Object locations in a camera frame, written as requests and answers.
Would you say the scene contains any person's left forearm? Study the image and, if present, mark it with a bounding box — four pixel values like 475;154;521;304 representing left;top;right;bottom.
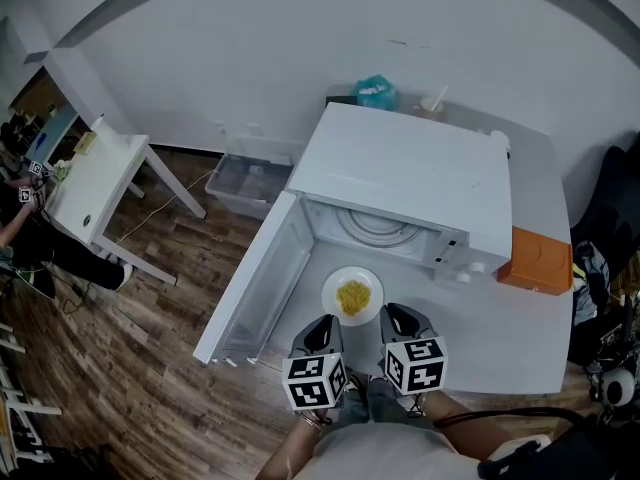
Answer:
254;407;334;480

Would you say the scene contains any pile of dark clothes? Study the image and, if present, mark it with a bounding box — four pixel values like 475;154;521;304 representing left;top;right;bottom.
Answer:
572;240;614;327

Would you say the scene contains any white microwave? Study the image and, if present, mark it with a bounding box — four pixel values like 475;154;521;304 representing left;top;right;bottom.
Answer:
193;101;514;369

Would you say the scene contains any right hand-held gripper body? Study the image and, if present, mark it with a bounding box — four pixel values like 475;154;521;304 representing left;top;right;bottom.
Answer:
380;325;449;396

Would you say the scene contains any person's white shirt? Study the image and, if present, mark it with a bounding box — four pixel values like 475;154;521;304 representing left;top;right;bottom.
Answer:
299;420;551;480

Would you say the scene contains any pile of cables and gear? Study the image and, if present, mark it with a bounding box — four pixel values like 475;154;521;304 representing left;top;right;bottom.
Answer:
574;312;640;369

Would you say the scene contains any light blue board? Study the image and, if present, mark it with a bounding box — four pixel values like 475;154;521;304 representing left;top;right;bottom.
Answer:
24;110;79;169

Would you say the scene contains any white plate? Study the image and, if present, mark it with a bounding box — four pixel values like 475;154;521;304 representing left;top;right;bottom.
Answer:
321;265;385;327

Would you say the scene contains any clear plastic storage bin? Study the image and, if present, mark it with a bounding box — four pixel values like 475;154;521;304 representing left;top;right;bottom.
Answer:
204;137;306;222

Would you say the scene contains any white metal rack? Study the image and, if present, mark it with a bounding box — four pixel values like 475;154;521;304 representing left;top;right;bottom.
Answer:
0;320;64;464

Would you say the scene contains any orange box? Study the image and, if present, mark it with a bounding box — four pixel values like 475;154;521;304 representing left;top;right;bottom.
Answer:
497;225;575;297

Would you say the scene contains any black bag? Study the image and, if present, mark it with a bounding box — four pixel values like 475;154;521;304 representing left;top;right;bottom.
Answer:
477;407;640;480

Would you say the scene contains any black cable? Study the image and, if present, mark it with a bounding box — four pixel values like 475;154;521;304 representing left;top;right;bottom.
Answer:
432;406;581;428

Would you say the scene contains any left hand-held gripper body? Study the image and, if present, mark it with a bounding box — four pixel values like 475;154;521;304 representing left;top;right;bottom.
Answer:
282;335;349;412

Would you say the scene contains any thin wrist bracelet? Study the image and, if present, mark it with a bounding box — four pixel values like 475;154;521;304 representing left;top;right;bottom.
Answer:
294;410;334;428

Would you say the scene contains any black office chair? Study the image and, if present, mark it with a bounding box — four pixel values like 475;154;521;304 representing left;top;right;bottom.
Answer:
569;132;640;279

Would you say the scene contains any yellow box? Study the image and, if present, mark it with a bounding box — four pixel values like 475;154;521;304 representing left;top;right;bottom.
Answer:
73;131;97;157

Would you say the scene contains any paper cup with straw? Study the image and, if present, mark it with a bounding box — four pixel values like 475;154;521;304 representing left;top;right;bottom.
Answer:
419;85;450;118

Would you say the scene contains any person's right forearm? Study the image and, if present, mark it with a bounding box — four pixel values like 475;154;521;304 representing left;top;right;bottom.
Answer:
419;391;506;464

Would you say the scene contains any person's left leg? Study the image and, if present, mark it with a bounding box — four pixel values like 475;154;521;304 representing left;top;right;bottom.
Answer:
339;390;374;425

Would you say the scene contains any white table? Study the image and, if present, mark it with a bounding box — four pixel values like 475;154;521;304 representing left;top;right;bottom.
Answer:
42;117;208;287

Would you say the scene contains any person's leg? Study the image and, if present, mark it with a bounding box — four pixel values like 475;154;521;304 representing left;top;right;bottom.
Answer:
339;390;374;425
368;378;426;422

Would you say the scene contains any white round device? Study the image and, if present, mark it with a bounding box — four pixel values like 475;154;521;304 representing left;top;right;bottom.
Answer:
599;366;639;408

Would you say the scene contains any teal plastic bag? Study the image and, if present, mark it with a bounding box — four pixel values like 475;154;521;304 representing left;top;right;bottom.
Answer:
355;73;400;112

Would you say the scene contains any yellow food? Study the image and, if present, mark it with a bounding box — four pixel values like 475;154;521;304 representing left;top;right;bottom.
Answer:
336;280;374;316

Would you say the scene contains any white floor cable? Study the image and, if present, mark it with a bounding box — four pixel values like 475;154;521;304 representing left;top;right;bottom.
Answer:
117;165;221;244

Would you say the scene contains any person's right leg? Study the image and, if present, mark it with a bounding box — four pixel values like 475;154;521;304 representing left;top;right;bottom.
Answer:
368;378;426;422

